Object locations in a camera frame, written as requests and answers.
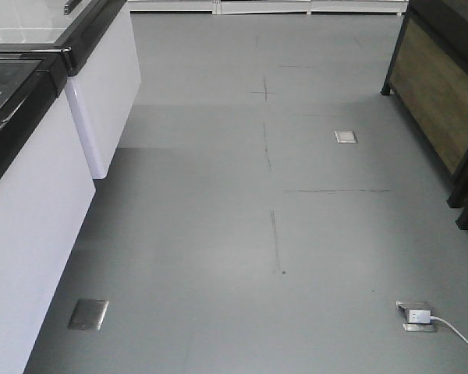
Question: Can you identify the steel floor socket plate far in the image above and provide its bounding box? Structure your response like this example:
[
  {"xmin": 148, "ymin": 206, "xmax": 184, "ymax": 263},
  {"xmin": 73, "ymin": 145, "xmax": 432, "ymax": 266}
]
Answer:
[{"xmin": 334, "ymin": 131, "xmax": 358, "ymax": 144}]

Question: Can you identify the white power adapter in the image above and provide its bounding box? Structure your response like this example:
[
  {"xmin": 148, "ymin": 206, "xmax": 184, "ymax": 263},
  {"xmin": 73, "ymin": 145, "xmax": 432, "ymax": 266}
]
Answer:
[{"xmin": 406, "ymin": 309, "xmax": 431, "ymax": 324}]

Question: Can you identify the white store shelving unit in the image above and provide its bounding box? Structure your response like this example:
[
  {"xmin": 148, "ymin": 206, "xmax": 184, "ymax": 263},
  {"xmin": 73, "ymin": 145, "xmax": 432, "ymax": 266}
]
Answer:
[{"xmin": 128, "ymin": 0, "xmax": 409, "ymax": 15}]

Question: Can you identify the wooden display counter black frame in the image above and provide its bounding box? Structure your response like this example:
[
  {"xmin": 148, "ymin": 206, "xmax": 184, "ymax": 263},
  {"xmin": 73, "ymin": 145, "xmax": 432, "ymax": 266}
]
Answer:
[{"xmin": 381, "ymin": 1, "xmax": 468, "ymax": 230}]

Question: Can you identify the white power cable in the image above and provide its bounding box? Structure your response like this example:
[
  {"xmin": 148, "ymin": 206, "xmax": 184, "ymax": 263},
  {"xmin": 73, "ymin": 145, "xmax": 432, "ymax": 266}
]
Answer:
[{"xmin": 430, "ymin": 316, "xmax": 468, "ymax": 364}]

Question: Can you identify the steel floor socket plate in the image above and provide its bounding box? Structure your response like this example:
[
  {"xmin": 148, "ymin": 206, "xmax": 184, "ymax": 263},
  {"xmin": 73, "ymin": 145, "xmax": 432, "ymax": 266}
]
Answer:
[
  {"xmin": 68, "ymin": 298, "xmax": 109, "ymax": 330},
  {"xmin": 334, "ymin": 131, "xmax": 358, "ymax": 144}
]

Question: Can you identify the near white chest freezer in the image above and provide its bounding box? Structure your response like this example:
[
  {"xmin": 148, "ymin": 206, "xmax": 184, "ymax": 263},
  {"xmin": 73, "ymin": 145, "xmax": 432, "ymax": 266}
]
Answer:
[{"xmin": 0, "ymin": 54, "xmax": 95, "ymax": 373}]

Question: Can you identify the open floor socket box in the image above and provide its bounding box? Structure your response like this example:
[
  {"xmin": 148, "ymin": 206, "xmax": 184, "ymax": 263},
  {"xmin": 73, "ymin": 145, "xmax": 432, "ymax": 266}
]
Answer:
[{"xmin": 395, "ymin": 301, "xmax": 437, "ymax": 333}]

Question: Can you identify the white chest freezer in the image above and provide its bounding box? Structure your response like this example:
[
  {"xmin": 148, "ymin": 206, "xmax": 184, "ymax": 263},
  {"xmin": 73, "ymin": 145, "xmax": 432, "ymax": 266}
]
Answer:
[
  {"xmin": 0, "ymin": 1, "xmax": 141, "ymax": 179},
  {"xmin": 0, "ymin": 54, "xmax": 95, "ymax": 373}
]

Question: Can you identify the far white chest freezer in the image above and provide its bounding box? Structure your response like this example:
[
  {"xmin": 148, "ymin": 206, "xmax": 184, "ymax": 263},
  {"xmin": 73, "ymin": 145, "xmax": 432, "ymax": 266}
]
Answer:
[{"xmin": 0, "ymin": 1, "xmax": 141, "ymax": 179}]

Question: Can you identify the steel floor socket plate left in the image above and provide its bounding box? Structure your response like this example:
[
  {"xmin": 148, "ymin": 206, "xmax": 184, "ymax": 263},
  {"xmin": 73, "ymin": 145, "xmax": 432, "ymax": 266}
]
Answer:
[{"xmin": 68, "ymin": 298, "xmax": 109, "ymax": 330}]

